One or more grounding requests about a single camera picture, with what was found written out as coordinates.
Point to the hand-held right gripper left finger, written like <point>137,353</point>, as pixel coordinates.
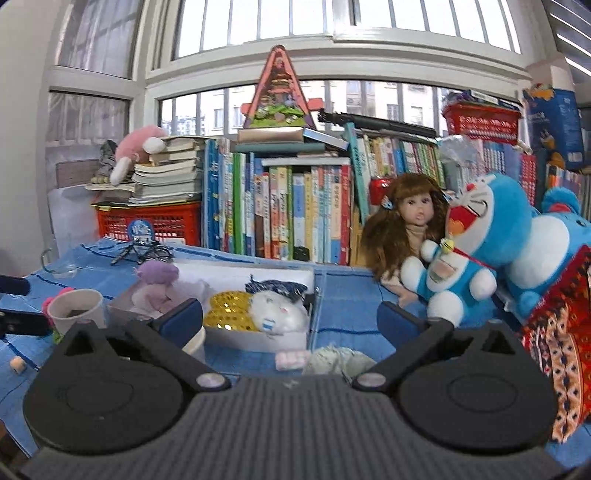
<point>182,321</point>

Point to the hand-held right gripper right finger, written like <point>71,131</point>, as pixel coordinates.
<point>397,321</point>

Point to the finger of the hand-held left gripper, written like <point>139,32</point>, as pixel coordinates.
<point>25,324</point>
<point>14,285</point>

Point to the paper cup with zigzag drawing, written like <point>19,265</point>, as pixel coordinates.
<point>196,346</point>

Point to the pink flower toy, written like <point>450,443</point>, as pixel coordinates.
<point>51,302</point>

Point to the yellow sequined plush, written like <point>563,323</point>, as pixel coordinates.
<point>226,321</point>
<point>231,300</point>

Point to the purple haired cloth doll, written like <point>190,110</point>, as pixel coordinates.
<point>157,274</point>

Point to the paper cup with dog drawing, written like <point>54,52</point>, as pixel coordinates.
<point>76,309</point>

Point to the white cardboard box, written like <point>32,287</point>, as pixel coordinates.
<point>249,341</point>

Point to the green floral cloth scrunchie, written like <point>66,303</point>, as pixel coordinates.
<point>337,360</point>

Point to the white fluffy plush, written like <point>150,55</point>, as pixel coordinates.
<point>277,311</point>

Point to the navy patterned cloth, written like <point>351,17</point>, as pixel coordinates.
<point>277,287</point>

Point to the small pink white plush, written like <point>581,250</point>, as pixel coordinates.
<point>291,360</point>

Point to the small wooden block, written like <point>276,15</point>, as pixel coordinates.
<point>17,364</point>

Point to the blue checked tablecloth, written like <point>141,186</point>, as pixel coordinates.
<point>341,314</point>

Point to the white plastic bag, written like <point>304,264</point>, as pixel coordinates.
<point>69,221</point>

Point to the miniature black bicycle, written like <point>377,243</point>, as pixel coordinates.
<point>138,244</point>

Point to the red plastic crate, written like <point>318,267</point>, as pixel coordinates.
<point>175,221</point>

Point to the round blue card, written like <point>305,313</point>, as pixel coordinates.
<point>140,229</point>

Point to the brown haired doll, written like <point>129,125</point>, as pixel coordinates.
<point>415,207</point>

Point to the small black object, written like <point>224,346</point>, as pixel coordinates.
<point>301,254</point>

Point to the grey grid board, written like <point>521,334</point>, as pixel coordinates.
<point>76,171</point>

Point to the red can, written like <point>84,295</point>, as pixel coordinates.
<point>377,187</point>

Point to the stack of worn books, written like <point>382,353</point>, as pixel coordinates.
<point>166,177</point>

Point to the row of upright books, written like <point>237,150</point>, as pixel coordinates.
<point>295,207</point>

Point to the blue cat plush with bell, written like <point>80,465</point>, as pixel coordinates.
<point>498,207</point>

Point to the grey cloth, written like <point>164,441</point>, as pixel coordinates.
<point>108,157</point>

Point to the large blue plush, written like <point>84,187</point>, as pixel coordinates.
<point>549,240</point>

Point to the red patterned cushion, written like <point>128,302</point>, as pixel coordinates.
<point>568,350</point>

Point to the clear plastic bag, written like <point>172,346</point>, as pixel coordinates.
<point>459,152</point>

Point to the pink plush rabbit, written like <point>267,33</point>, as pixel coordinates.
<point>134,143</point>

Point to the black tripod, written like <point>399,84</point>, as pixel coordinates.
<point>383,123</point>

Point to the small pile of flat books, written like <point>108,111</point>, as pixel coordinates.
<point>286,146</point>

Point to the red plastic basket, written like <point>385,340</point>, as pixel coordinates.
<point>485,122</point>

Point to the triangular printed box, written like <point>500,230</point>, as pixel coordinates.
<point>279,92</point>

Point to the blue cardboard box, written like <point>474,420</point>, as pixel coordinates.
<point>554,124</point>

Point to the white framed window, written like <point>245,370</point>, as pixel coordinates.
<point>323,55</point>

